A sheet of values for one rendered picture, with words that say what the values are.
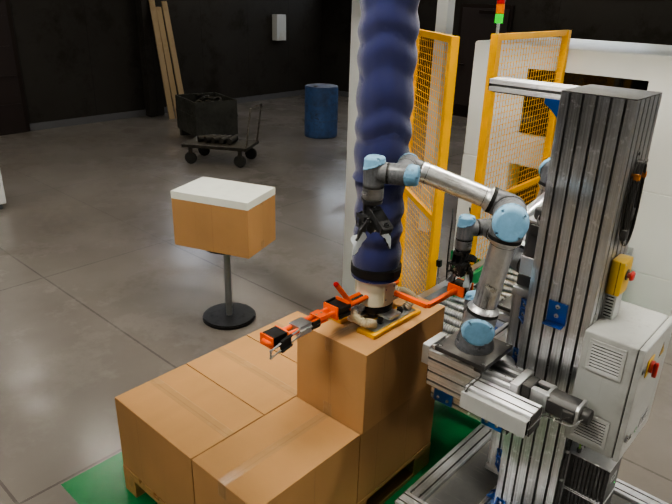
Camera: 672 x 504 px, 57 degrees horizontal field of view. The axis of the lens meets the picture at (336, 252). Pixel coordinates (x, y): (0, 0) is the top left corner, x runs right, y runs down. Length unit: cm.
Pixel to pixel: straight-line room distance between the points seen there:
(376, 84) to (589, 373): 132
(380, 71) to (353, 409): 141
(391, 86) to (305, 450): 151
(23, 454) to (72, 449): 25
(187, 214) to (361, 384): 218
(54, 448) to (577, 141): 301
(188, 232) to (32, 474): 180
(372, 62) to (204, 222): 224
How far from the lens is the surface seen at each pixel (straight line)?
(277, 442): 276
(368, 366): 261
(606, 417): 251
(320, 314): 256
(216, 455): 272
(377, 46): 242
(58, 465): 370
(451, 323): 374
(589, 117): 224
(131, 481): 337
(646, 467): 390
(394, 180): 212
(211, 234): 434
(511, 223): 211
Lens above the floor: 231
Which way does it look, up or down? 23 degrees down
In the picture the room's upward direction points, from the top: 2 degrees clockwise
